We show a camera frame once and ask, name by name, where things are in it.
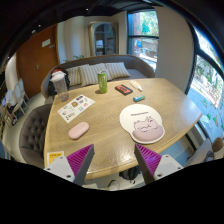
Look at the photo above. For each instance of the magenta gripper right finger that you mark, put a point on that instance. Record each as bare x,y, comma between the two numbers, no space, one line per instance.
153,165

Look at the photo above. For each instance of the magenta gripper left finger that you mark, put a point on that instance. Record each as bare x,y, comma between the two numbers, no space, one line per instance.
74,167

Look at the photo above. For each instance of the pink computer mouse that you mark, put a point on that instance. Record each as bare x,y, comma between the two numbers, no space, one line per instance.
78,130

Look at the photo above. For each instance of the white pink cat mouse pad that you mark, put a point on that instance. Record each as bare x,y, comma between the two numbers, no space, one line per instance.
143,123

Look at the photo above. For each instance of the white sticker sheet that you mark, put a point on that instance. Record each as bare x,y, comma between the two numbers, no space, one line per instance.
75,107

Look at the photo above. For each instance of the grey tufted chair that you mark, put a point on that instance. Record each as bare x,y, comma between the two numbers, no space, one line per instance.
32,136

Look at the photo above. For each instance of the black red phone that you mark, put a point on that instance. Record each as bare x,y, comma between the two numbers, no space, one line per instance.
123,89

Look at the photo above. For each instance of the white tube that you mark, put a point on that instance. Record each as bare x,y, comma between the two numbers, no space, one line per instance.
136,85

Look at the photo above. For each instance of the white folding chair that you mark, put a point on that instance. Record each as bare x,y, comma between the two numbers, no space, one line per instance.
20,96

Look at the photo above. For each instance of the striped cushion middle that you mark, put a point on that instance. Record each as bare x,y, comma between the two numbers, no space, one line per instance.
89,73

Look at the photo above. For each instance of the striped cushion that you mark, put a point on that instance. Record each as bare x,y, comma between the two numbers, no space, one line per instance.
74,76
89,73
117,70

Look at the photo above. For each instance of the striped cushion left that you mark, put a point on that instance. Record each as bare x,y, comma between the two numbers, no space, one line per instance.
74,76

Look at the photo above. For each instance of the green drink can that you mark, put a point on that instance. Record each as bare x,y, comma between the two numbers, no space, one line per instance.
102,81

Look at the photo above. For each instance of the grey curved sofa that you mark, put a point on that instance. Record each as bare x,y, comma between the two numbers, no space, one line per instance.
138,68

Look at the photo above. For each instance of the striped cushion right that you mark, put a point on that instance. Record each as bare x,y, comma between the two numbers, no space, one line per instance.
117,70

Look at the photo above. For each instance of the brown wooden door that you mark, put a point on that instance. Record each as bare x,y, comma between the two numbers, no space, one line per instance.
35,58

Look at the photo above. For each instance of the glass door cabinet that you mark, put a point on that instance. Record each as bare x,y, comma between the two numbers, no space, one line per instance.
103,37

